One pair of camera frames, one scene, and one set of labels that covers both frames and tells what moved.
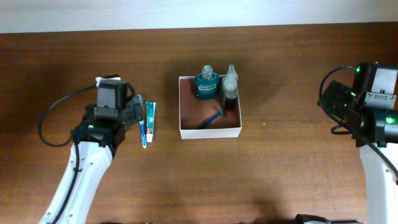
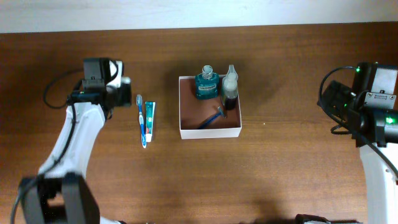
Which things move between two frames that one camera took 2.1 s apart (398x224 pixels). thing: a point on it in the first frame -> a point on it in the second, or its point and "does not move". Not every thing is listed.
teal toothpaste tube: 150,119 does not move
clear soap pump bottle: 229,87 does not move
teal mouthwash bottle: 207,84 does not move
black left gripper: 134,110 -> 125,90
